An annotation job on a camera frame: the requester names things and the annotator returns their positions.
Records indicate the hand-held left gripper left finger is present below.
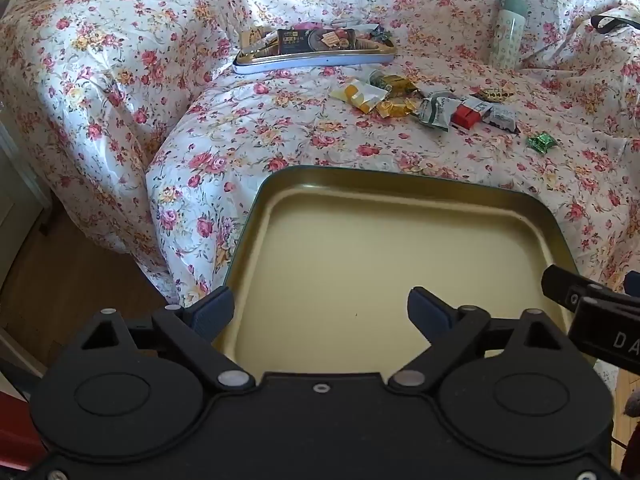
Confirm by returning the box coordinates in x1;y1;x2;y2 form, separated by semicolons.
80;286;256;392

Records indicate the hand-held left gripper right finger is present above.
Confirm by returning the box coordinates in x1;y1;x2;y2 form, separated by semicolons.
389;286;565;392

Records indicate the large green gold tin tray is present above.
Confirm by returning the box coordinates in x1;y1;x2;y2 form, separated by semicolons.
212;165;581;376

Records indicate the green foil candy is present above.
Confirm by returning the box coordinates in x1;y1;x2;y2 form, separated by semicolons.
526;131;558;154

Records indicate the black and white snack packet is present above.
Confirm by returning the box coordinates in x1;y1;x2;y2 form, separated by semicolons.
484;105;521;134

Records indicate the red and white snack packet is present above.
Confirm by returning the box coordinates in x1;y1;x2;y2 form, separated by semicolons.
450;99;493;131

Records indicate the green and white snack packet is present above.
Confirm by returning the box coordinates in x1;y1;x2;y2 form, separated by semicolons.
412;91;463;132

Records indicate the brown patterned snack packet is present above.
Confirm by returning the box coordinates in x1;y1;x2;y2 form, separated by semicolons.
470;87;516;104

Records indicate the gold candy wrapper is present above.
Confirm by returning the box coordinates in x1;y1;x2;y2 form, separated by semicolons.
376;96;423;119

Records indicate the yellow and white snack packet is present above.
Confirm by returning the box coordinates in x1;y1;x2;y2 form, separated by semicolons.
330;78;388;115

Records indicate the green and gold snack packet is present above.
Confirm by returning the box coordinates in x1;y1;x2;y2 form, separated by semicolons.
370;71;418;97

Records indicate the floral bedspread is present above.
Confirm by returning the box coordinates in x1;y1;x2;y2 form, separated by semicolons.
0;0;640;311

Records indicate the red object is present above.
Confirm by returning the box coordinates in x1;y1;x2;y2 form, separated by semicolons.
0;392;47;467

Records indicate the green patterned bottle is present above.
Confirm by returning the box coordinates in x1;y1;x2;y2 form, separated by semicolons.
489;0;527;71

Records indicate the light blue tin tray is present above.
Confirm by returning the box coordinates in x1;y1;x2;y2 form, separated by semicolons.
232;22;397;75

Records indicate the tan cracker packet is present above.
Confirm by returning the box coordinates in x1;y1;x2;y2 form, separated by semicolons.
239;27;278;54

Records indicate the dark candy wrapper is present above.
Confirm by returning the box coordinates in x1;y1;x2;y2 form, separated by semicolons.
359;25;393;46

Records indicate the black snack box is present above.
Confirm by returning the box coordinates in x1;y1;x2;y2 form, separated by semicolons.
277;28;357;56

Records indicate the black strap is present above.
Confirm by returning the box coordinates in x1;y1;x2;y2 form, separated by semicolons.
591;12;640;34

